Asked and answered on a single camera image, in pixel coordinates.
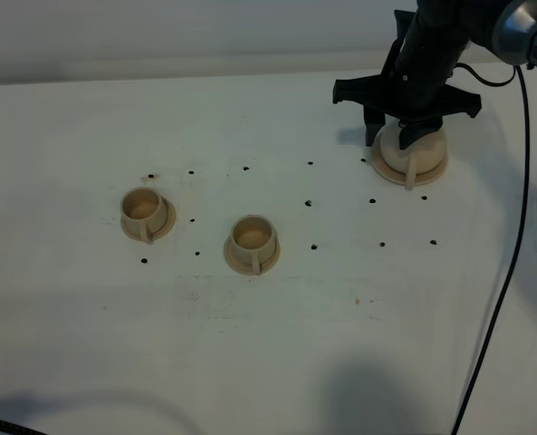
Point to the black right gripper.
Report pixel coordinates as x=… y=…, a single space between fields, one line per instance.
x=412 y=84

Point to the beige teapot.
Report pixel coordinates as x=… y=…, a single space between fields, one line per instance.
x=389 y=137

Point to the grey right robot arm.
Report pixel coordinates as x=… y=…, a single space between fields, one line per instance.
x=507 y=29

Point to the beige teapot saucer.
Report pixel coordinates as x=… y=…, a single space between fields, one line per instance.
x=411 y=168

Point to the beige right teacup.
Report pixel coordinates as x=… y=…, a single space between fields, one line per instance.
x=253 y=240

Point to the beige teacup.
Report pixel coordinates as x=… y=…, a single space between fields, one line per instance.
x=142 y=213
x=253 y=240

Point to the beige right cup saucer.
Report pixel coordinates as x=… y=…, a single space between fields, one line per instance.
x=243 y=269

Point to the beige cup saucer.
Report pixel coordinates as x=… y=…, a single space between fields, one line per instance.
x=168 y=222
x=243 y=269

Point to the beige left cup saucer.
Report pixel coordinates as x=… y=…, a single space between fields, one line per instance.
x=168 y=222

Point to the beige left teacup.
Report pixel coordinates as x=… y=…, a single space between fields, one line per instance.
x=142 y=213

